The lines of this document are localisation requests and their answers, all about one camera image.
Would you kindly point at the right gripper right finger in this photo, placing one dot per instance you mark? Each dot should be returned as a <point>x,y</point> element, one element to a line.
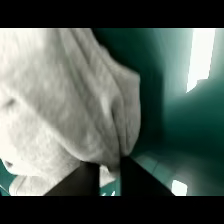
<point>140,181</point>

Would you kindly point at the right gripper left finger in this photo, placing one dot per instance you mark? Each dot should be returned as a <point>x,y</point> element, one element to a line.
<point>81,181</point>

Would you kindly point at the white garment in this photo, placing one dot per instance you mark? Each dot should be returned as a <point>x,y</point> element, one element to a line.
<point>63,110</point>

